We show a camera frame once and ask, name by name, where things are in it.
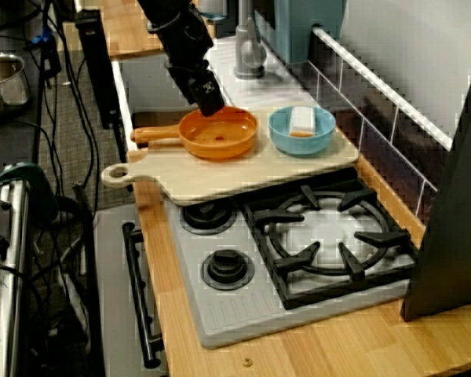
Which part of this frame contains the white block with orange layer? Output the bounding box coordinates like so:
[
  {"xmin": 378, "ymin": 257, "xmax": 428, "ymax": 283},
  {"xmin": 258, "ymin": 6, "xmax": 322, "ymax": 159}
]
[{"xmin": 288, "ymin": 105, "xmax": 317, "ymax": 138}]

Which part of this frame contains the wooden cutting board with handle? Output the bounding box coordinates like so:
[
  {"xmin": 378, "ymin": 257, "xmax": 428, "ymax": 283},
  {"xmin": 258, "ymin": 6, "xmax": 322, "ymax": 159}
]
[{"xmin": 100, "ymin": 102, "xmax": 361, "ymax": 208}]

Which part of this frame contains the orange toy frying pan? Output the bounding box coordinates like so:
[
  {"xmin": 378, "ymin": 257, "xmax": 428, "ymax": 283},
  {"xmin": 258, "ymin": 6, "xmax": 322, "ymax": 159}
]
[{"xmin": 130, "ymin": 105, "xmax": 259, "ymax": 160}]

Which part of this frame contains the black burner grate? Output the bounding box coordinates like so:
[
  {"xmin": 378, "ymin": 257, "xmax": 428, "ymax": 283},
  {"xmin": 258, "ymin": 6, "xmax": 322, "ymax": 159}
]
[{"xmin": 241, "ymin": 178, "xmax": 421, "ymax": 311}]

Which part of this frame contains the light blue plastic bowl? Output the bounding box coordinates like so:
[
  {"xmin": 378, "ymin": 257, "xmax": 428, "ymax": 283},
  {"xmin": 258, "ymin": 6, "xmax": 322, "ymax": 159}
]
[{"xmin": 267, "ymin": 104, "xmax": 337, "ymax": 157}]

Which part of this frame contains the grey toy stove top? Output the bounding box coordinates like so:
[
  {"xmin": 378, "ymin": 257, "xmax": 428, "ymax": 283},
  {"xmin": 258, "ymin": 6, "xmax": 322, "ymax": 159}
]
[{"xmin": 164, "ymin": 172, "xmax": 421, "ymax": 350}]

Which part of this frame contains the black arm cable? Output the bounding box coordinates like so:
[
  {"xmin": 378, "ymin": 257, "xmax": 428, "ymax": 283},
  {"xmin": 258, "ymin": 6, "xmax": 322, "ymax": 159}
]
[{"xmin": 147, "ymin": 13, "xmax": 181, "ymax": 33}]

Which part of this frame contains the blue cable connector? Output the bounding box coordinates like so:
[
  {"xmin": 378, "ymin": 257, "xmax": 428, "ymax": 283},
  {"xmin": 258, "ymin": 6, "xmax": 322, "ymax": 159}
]
[{"xmin": 31, "ymin": 25, "xmax": 55, "ymax": 46}]

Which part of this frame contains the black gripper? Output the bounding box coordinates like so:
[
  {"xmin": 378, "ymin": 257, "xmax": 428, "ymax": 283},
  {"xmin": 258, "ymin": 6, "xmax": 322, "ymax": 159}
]
[{"xmin": 164, "ymin": 49, "xmax": 225, "ymax": 118}]

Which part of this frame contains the metal pot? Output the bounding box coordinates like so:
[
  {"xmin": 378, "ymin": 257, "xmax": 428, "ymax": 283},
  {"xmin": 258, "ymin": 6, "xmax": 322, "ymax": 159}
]
[{"xmin": 0, "ymin": 50, "xmax": 31, "ymax": 121}]

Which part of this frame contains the white toy sink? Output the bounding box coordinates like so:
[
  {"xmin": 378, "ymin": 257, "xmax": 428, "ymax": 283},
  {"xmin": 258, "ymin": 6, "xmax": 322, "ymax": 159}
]
[{"xmin": 110, "ymin": 35, "xmax": 319, "ymax": 152}]

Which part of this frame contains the black stove knob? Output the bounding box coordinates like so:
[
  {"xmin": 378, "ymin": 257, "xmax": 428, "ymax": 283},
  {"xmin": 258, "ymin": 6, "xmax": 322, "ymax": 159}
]
[
  {"xmin": 201, "ymin": 249, "xmax": 256, "ymax": 291},
  {"xmin": 180, "ymin": 202, "xmax": 236, "ymax": 236}
]

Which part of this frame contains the teal appliance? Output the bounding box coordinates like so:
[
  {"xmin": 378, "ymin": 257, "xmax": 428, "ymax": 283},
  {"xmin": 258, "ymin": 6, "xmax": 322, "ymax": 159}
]
[{"xmin": 272, "ymin": 0, "xmax": 349, "ymax": 66}]

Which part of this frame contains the grey toy faucet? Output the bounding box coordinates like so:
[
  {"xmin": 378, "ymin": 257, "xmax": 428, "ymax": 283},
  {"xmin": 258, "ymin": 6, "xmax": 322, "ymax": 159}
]
[{"xmin": 234, "ymin": 0, "xmax": 268, "ymax": 79}]

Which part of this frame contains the dark tiled backsplash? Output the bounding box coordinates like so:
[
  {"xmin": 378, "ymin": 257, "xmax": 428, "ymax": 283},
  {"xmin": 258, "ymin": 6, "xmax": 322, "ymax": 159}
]
[{"xmin": 305, "ymin": 25, "xmax": 456, "ymax": 229}]

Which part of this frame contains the green clamp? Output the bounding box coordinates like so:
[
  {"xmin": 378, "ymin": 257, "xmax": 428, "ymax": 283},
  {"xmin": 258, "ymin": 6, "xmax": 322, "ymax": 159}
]
[{"xmin": 0, "ymin": 161, "xmax": 60, "ymax": 225}]

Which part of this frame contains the black oven door handle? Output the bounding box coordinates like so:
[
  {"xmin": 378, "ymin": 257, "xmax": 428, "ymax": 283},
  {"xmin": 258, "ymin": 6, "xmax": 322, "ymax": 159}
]
[{"xmin": 121, "ymin": 221, "xmax": 162, "ymax": 369}]

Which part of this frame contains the black upright bar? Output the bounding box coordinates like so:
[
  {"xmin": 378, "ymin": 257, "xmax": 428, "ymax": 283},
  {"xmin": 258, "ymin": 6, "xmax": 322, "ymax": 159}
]
[{"xmin": 75, "ymin": 9, "xmax": 123, "ymax": 130}]

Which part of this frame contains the aluminium frame rail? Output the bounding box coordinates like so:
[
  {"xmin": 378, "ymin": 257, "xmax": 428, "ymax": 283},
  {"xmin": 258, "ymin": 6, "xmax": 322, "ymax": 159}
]
[{"xmin": 0, "ymin": 184, "xmax": 31, "ymax": 377}]

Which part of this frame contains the white toy oven door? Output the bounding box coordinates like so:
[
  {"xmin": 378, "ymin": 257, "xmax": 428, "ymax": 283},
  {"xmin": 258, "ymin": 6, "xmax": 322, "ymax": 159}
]
[{"xmin": 95, "ymin": 203, "xmax": 169, "ymax": 377}]

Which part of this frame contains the black angled side panel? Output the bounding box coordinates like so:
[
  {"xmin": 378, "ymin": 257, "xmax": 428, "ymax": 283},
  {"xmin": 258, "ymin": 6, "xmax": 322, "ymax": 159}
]
[{"xmin": 400, "ymin": 31, "xmax": 471, "ymax": 323}]

